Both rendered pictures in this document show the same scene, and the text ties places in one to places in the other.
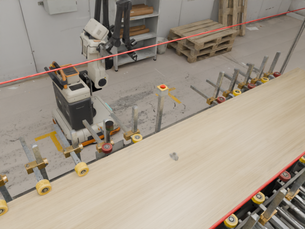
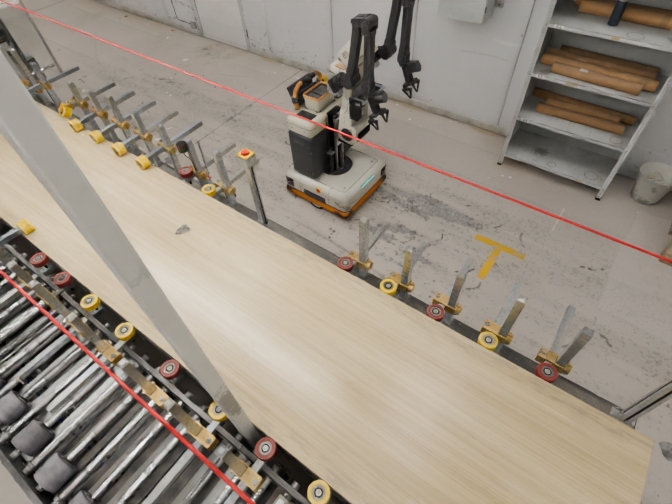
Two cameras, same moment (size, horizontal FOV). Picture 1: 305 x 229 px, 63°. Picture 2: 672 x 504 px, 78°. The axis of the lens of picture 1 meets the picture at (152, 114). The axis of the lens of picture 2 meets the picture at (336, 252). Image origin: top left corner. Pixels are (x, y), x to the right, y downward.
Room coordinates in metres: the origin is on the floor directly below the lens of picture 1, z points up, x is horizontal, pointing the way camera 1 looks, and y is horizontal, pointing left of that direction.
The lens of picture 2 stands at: (1.75, -1.89, 2.55)
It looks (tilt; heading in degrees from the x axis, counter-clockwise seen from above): 51 degrees down; 79
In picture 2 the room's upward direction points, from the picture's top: 4 degrees counter-clockwise
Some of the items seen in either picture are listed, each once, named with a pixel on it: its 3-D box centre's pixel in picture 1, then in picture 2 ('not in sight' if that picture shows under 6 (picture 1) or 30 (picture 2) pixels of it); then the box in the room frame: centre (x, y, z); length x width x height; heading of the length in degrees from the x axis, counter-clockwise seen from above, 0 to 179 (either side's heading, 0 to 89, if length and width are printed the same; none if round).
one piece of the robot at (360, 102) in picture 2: (102, 55); (364, 97); (2.53, 0.62, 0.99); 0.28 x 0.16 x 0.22; 39
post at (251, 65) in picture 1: (245, 82); (452, 303); (2.46, -1.01, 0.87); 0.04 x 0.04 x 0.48; 40
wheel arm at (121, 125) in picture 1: (124, 128); (234, 178); (1.55, 0.23, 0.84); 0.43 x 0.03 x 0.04; 40
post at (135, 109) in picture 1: (134, 129); (226, 183); (1.50, 0.14, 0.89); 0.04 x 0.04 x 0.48; 40
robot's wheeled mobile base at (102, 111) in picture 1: (85, 120); (336, 175); (2.34, 0.84, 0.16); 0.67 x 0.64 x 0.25; 129
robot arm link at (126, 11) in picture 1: (126, 23); (369, 58); (2.47, 0.35, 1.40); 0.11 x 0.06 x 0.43; 40
